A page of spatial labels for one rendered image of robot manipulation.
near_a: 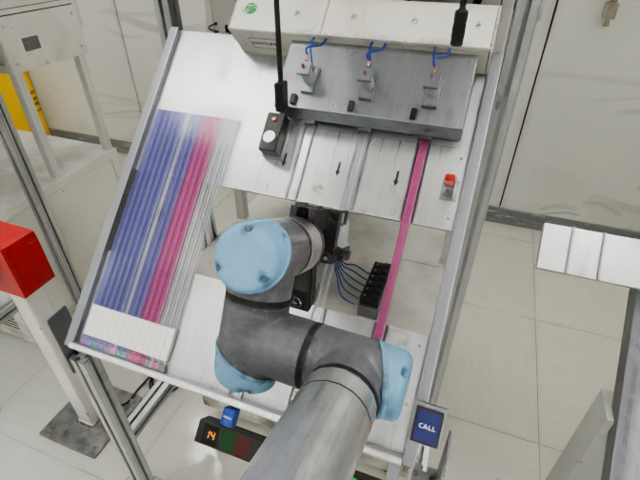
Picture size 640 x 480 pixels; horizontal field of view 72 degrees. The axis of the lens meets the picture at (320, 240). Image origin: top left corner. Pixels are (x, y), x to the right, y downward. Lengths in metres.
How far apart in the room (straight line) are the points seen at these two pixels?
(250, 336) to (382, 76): 0.52
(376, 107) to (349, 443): 0.57
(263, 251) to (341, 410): 0.16
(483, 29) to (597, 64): 1.62
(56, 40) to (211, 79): 0.97
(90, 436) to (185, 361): 0.94
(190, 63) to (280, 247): 0.69
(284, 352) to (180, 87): 0.71
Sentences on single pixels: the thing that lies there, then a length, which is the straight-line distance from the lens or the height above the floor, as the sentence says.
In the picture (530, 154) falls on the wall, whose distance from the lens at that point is 2.54.
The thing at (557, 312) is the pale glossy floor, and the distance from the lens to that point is 2.23.
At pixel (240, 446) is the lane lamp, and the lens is 0.86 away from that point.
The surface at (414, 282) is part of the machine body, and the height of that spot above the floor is 0.62.
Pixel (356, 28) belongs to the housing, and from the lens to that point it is 0.87.
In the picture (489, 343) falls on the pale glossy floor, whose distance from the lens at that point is 1.98.
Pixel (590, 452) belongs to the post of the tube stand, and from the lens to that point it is 0.87.
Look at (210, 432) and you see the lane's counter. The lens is 0.88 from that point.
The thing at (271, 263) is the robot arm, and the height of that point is 1.13.
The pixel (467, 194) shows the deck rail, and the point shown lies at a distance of 0.78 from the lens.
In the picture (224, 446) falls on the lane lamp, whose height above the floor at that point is 0.65.
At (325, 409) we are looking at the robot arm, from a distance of 0.38.
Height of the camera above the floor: 1.40
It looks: 36 degrees down
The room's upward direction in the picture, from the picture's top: straight up
